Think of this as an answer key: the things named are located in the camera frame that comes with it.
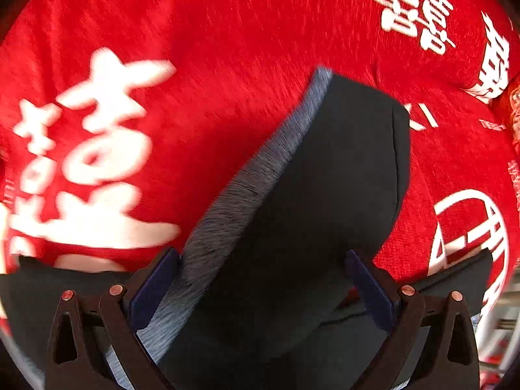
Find black pants with grey waistband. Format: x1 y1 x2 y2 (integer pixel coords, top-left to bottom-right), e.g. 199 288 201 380
0 66 494 390

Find red printed blanket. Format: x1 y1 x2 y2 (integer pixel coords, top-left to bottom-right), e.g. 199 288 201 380
0 0 520 390

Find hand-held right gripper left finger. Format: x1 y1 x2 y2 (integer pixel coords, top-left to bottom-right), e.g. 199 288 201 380
44 247 183 390

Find red patterned cushion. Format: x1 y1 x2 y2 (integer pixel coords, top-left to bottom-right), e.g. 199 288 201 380
492 83 520 153

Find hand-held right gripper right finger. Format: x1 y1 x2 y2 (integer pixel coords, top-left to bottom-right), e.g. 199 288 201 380
345 249 482 390

